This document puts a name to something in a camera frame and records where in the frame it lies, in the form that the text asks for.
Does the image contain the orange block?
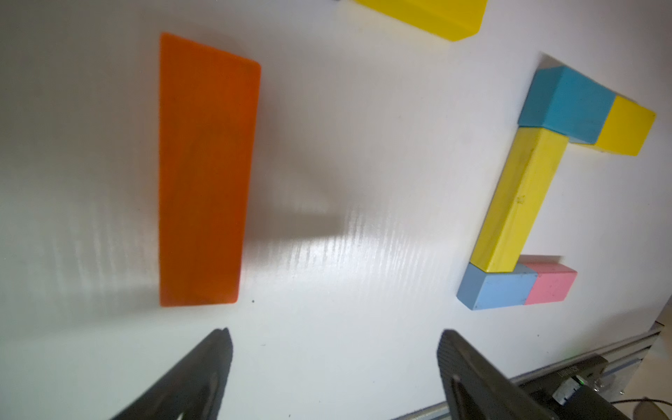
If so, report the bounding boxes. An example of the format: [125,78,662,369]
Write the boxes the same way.
[159,33,262,307]

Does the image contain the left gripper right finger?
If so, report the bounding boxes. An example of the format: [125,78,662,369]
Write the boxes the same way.
[437,330,556,419]

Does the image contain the teal block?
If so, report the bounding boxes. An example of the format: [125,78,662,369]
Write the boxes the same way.
[518,66,616,145]

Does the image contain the pink block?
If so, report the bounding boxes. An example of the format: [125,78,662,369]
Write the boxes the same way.
[523,262,578,306]

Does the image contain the large yellow block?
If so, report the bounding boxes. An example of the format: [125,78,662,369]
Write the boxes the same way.
[358,0,488,42]

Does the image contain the light blue block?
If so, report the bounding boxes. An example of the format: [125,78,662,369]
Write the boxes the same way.
[457,264,538,311]

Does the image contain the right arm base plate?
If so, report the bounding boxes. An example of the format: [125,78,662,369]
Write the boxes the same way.
[514,355,627,419]

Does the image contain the small yellow block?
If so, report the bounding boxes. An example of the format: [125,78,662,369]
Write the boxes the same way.
[593,96,656,157]

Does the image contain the long yellow block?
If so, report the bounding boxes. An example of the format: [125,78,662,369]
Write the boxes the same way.
[470,127,569,273]

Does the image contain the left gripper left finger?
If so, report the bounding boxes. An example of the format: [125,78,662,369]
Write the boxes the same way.
[115,328,234,419]

